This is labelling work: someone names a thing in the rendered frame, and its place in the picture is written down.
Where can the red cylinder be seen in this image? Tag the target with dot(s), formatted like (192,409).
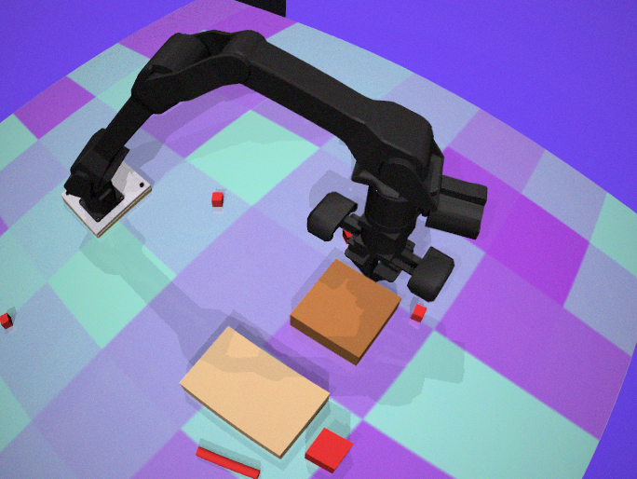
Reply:
(227,463)

